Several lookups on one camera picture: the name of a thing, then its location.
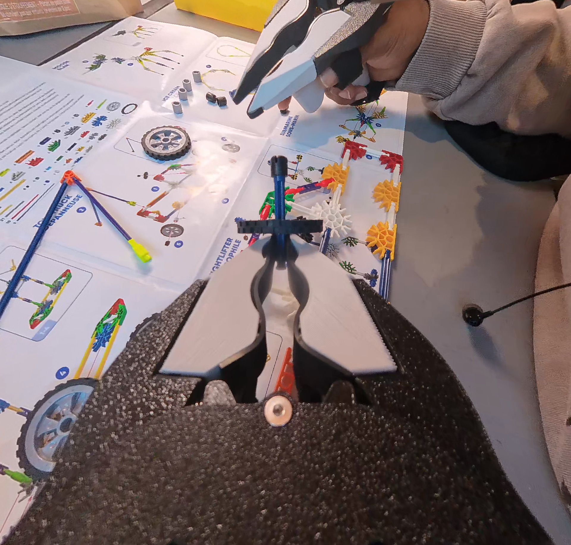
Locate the black rounded object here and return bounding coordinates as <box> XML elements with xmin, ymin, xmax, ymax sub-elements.
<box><xmin>445</xmin><ymin>120</ymin><xmax>571</xmax><ymax>182</ymax></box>

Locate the blue rod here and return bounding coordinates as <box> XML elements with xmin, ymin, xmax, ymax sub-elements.
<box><xmin>272</xmin><ymin>157</ymin><xmax>291</xmax><ymax>265</ymax></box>

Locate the black cord with round end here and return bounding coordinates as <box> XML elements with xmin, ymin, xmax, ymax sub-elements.
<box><xmin>462</xmin><ymin>283</ymin><xmax>571</xmax><ymax>327</ymax></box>

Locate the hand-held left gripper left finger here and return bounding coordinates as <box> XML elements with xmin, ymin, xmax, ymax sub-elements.
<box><xmin>159</xmin><ymin>237</ymin><xmax>274</xmax><ymax>401</ymax></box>

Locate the colourful construction toy model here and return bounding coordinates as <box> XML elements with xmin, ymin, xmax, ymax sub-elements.
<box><xmin>257</xmin><ymin>139</ymin><xmax>405</xmax><ymax>301</ymax></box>

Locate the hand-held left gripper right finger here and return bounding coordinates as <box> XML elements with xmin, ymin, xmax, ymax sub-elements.
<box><xmin>288</xmin><ymin>237</ymin><xmax>398</xmax><ymax>401</ymax></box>

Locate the printed instruction sheet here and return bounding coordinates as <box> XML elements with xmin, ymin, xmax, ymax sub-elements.
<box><xmin>0</xmin><ymin>16</ymin><xmax>410</xmax><ymax>545</ymax></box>

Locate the blue rod V-shaped assembly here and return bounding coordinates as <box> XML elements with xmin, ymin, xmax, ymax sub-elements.
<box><xmin>0</xmin><ymin>170</ymin><xmax>153</xmax><ymax>319</ymax></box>

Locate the cardboard toy box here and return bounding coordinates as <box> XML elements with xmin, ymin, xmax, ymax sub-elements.
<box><xmin>0</xmin><ymin>0</ymin><xmax>144</xmax><ymax>36</ymax></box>

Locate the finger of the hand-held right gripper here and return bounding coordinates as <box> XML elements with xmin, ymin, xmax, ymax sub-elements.
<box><xmin>234</xmin><ymin>0</ymin><xmax>320</xmax><ymax>106</ymax></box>
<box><xmin>247</xmin><ymin>57</ymin><xmax>324</xmax><ymax>117</ymax></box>

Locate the grey desk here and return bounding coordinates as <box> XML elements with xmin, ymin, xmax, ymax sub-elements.
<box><xmin>0</xmin><ymin>1</ymin><xmax>571</xmax><ymax>545</ymax></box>

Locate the person's right hand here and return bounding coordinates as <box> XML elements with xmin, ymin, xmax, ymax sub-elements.
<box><xmin>317</xmin><ymin>0</ymin><xmax>431</xmax><ymax>106</ymax></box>

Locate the small black toy wheel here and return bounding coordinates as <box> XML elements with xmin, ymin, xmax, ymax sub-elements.
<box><xmin>235</xmin><ymin>217</ymin><xmax>324</xmax><ymax>237</ymax></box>
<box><xmin>141</xmin><ymin>124</ymin><xmax>193</xmax><ymax>162</ymax></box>
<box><xmin>16</xmin><ymin>378</ymin><xmax>100</xmax><ymax>484</ymax></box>

